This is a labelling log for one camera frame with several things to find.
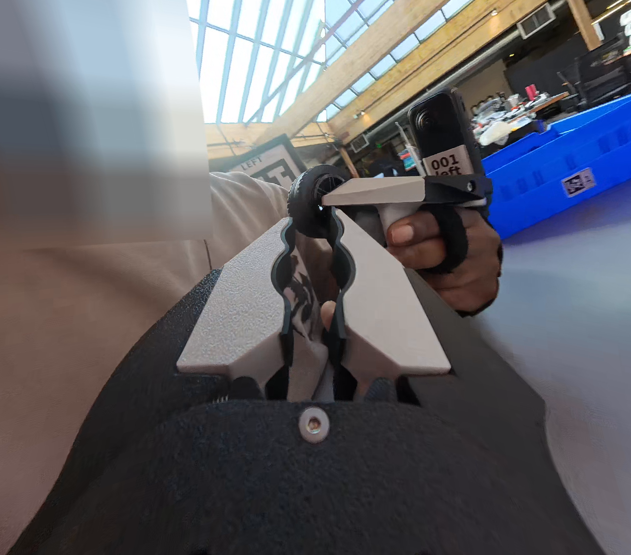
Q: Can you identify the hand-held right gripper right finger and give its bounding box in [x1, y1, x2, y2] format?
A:
[330, 210, 453, 400]

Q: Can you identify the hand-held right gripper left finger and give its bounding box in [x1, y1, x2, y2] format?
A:
[175, 216, 298, 400]

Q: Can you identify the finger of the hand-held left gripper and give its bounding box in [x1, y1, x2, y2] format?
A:
[320, 177, 428, 208]

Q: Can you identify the black toy wheel rim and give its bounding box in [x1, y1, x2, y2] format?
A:
[308, 171, 348, 221]

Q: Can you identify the black rubber toy tyre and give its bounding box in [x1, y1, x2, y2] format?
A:
[287, 165, 353, 239]

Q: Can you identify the person's left hand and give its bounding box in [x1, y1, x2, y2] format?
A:
[386, 208, 503, 318]

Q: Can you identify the cluttered background work table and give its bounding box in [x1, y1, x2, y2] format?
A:
[468, 92, 570, 147]

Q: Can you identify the printed marker sign board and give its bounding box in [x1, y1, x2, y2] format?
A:
[229, 134, 309, 191]

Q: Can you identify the person in beige hoodie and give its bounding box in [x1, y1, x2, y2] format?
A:
[0, 171, 336, 546]

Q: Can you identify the black office chair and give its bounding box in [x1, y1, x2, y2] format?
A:
[572, 37, 631, 108]

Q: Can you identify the white wall vent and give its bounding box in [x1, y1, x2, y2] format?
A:
[517, 3, 557, 39]

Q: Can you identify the light wooden ceiling post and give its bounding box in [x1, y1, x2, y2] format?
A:
[562, 0, 604, 51]

